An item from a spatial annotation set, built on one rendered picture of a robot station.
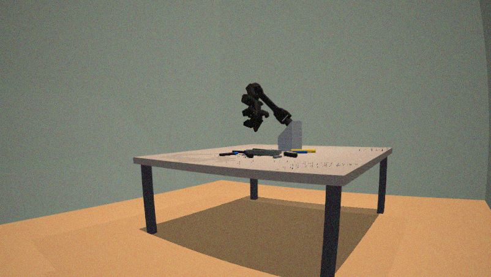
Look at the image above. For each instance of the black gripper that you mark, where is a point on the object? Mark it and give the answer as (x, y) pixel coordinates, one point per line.
(256, 119)

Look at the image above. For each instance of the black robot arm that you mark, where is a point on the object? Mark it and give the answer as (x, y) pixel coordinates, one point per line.
(254, 93)

